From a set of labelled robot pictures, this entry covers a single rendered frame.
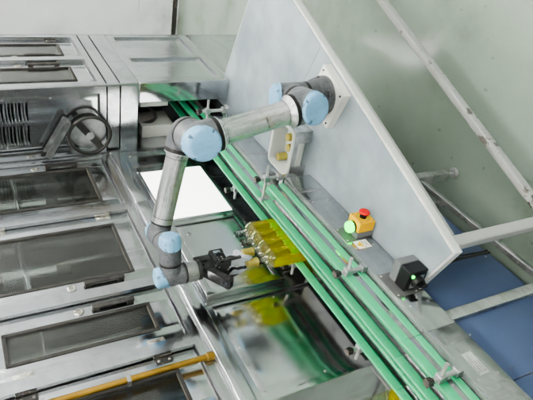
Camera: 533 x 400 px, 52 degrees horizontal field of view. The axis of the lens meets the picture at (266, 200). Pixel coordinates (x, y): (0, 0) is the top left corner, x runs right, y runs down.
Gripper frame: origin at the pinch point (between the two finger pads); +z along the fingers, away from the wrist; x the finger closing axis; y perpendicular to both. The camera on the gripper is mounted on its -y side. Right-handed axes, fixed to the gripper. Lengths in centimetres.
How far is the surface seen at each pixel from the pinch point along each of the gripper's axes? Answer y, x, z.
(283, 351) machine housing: -30.5, 15.6, 1.1
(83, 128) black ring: 111, -1, -35
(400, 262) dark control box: -38, -24, 33
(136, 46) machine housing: 169, -20, 7
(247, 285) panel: 0.3, 11.9, 1.2
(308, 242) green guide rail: -2.0, -6.1, 23.4
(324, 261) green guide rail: -13.5, -6.2, 23.3
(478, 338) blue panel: -67, -14, 45
